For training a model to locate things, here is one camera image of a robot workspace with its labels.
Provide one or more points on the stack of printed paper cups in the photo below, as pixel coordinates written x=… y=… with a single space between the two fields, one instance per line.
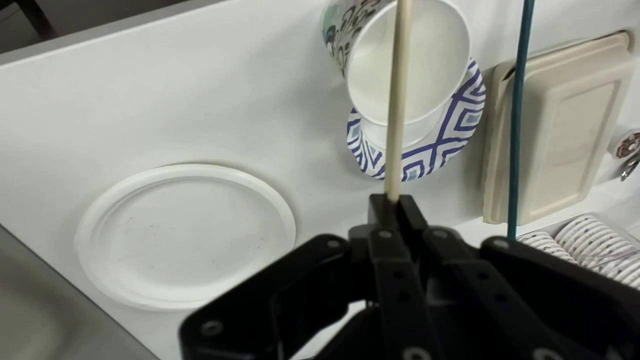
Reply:
x=593 y=237
x=553 y=251

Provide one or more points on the cream chopstick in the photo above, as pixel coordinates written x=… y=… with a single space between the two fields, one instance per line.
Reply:
x=397 y=100

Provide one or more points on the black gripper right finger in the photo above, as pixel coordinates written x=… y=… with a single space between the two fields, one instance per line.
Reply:
x=532 y=300

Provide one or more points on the beige moulded fibre tray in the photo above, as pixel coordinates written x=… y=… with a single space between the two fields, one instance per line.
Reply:
x=573 y=126

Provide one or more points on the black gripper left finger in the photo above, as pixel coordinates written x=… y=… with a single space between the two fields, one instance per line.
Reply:
x=281 y=300

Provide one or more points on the teal chopstick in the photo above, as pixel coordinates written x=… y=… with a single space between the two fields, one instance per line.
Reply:
x=521 y=100

